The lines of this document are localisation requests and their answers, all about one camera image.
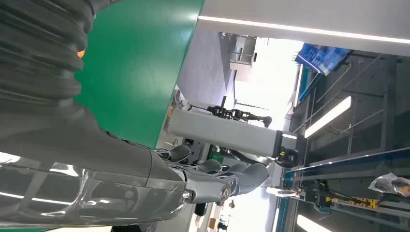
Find plastic wrapped object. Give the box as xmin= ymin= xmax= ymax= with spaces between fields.
xmin=368 ymin=172 xmax=410 ymax=197

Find yellow black rail clamps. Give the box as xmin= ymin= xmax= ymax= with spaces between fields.
xmin=348 ymin=197 xmax=381 ymax=210

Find wall light strip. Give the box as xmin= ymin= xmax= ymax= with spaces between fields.
xmin=197 ymin=15 xmax=410 ymax=45

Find white robot lift machine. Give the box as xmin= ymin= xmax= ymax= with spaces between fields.
xmin=167 ymin=107 xmax=299 ymax=168

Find blue banner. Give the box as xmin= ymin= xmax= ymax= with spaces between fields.
xmin=294 ymin=43 xmax=351 ymax=76

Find long ceiling light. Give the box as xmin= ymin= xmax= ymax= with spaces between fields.
xmin=304 ymin=96 xmax=352 ymax=139
xmin=296 ymin=214 xmax=333 ymax=232

